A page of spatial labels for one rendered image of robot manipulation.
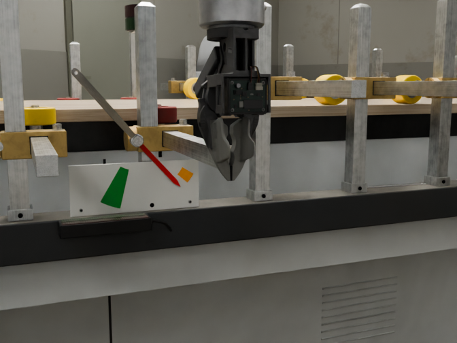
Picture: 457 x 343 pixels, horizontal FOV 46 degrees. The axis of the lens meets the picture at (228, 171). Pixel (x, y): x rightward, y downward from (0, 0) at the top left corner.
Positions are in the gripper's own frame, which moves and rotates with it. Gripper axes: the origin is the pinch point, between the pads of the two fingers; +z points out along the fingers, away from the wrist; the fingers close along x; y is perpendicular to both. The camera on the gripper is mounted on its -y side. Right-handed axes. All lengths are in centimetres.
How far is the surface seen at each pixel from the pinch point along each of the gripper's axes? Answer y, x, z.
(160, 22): -612, 140, -111
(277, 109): -50, 32, -8
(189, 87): -123, 31, -16
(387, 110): -50, 65, -7
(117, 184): -32.7, -11.2, 5.6
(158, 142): -32.5, -2.7, -2.3
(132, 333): -57, -5, 47
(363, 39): -33, 45, -24
